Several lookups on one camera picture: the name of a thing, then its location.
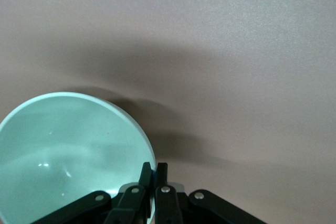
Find brown table mat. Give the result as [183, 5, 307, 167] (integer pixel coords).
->
[0, 0, 336, 224]

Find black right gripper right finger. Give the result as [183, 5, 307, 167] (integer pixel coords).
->
[154, 163, 267, 224]

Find pale green bowl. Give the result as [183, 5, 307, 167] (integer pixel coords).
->
[0, 92, 156, 224]

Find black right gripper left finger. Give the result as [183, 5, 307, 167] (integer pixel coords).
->
[28, 162, 153, 224]

